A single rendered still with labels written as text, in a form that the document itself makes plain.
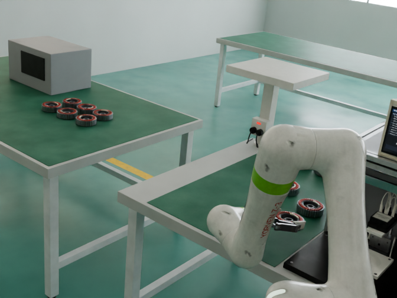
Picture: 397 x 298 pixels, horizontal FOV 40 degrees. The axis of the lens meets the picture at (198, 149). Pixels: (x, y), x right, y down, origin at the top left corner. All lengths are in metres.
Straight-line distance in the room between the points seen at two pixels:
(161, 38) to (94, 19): 1.23
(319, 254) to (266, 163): 0.67
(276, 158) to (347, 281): 0.34
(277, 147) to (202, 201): 0.94
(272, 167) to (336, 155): 0.16
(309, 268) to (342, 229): 0.52
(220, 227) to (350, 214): 0.47
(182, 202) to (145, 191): 0.18
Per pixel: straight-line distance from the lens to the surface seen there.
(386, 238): 2.10
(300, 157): 1.39
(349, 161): 1.43
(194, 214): 2.15
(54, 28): 6.32
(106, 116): 3.06
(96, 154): 2.64
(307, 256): 1.97
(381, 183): 2.00
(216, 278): 3.11
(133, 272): 2.46
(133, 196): 2.26
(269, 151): 1.38
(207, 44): 8.38
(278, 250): 2.00
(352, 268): 1.41
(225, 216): 1.73
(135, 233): 2.35
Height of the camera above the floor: 1.79
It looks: 22 degrees down
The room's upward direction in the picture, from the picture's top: 6 degrees clockwise
